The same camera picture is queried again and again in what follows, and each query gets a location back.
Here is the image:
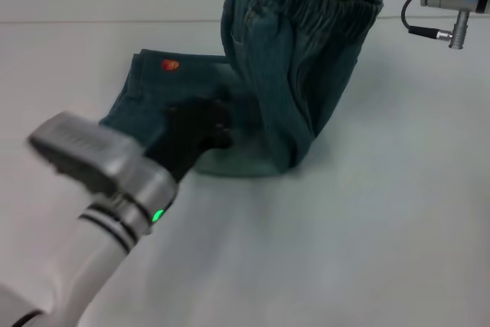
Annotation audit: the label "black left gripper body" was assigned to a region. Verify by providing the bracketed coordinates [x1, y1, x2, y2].
[146, 98, 216, 183]

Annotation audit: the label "blue denim shorts with embroidery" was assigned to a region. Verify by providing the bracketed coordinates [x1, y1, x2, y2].
[98, 0, 385, 179]

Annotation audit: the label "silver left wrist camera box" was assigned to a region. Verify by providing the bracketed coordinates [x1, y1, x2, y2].
[25, 111, 150, 198]

